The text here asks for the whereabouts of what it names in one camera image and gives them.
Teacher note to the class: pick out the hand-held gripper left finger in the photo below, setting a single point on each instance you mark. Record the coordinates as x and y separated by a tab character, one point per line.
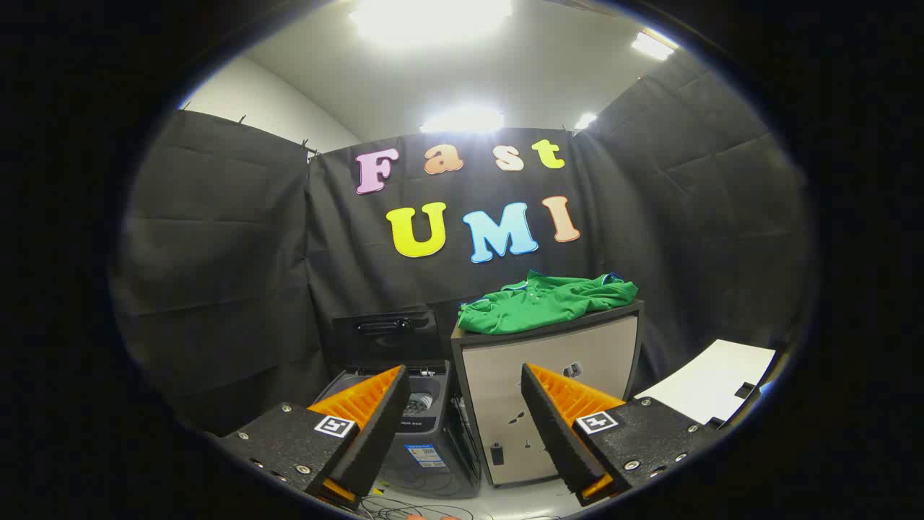
375	440

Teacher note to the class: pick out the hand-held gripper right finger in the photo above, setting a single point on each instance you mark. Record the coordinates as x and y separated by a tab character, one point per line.
556	440

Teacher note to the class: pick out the grey washing machine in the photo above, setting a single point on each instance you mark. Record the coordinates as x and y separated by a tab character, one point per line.
433	455

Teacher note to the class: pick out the dark washing machine lid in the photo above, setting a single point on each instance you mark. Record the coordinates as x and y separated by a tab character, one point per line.
390	336

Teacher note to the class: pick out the green polo shirt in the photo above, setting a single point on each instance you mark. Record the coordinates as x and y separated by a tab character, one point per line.
541	303

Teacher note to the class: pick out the white flat board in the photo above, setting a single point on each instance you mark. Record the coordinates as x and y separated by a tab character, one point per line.
715	375

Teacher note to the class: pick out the black backdrop cloth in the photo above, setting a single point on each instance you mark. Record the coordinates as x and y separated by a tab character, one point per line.
231	274

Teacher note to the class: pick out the small ceiling light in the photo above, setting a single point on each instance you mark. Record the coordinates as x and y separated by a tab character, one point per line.
585	120

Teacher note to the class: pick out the glaring ceiling light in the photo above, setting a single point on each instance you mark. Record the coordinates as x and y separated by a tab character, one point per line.
462	120

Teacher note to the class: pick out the rectangular ceiling light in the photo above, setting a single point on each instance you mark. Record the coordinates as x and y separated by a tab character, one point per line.
652	45

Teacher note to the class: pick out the beige cabinet with dark frame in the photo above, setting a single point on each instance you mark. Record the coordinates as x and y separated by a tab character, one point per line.
498	404

